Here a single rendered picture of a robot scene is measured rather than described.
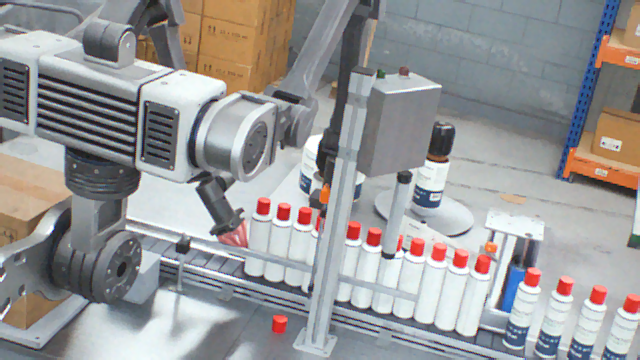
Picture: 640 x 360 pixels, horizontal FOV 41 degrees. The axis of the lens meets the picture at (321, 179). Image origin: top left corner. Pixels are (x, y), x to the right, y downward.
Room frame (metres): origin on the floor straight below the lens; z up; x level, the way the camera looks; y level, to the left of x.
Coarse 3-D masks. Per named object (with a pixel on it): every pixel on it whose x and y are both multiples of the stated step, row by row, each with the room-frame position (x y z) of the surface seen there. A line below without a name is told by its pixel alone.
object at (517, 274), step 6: (516, 270) 1.79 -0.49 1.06; (522, 270) 1.79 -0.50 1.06; (510, 276) 1.80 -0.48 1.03; (516, 276) 1.79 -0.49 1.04; (522, 276) 1.79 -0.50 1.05; (510, 282) 1.80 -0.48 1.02; (516, 282) 1.79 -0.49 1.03; (510, 288) 1.79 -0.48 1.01; (516, 288) 1.79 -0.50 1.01; (510, 294) 1.79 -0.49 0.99; (504, 300) 1.80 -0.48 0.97; (510, 300) 1.79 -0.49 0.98; (504, 306) 1.79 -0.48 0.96; (510, 306) 1.79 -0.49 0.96; (510, 312) 1.79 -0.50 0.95
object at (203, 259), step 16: (144, 240) 1.95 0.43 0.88; (160, 240) 1.97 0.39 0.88; (176, 256) 1.90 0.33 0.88; (192, 256) 1.91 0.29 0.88; (208, 256) 1.93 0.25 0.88; (224, 256) 1.94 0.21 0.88; (224, 272) 1.86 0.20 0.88; (240, 272) 1.87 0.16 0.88; (288, 288) 1.84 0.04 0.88; (336, 304) 1.80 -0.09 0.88; (400, 320) 1.78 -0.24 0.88; (448, 336) 1.74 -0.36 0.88; (480, 336) 1.76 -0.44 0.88; (496, 336) 1.78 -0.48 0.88; (512, 352) 1.72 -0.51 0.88; (528, 352) 1.73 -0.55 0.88; (560, 352) 1.75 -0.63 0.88
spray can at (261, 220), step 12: (264, 204) 1.87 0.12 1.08; (252, 216) 1.87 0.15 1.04; (264, 216) 1.87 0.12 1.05; (252, 228) 1.87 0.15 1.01; (264, 228) 1.86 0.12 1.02; (252, 240) 1.86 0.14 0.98; (264, 240) 1.86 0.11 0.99; (264, 252) 1.87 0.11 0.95; (252, 264) 1.86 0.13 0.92; (264, 264) 1.87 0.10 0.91; (252, 276) 1.86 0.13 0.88
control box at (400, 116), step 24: (384, 96) 1.65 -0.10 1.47; (408, 96) 1.70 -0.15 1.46; (432, 96) 1.75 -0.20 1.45; (384, 120) 1.66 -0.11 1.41; (408, 120) 1.71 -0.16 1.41; (432, 120) 1.76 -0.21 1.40; (384, 144) 1.67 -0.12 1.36; (408, 144) 1.72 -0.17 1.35; (360, 168) 1.67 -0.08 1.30; (384, 168) 1.68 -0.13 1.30; (408, 168) 1.73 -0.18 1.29
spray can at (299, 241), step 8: (304, 208) 1.87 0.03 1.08; (304, 216) 1.85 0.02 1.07; (296, 224) 1.86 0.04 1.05; (304, 224) 1.85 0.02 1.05; (312, 224) 1.88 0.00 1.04; (296, 232) 1.85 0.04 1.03; (304, 232) 1.84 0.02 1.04; (296, 240) 1.85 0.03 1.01; (304, 240) 1.85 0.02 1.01; (296, 248) 1.85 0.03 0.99; (304, 248) 1.85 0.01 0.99; (288, 256) 1.86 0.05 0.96; (296, 256) 1.84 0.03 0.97; (304, 256) 1.85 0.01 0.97; (288, 272) 1.85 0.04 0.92; (296, 272) 1.84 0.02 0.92; (288, 280) 1.85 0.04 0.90; (296, 280) 1.85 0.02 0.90
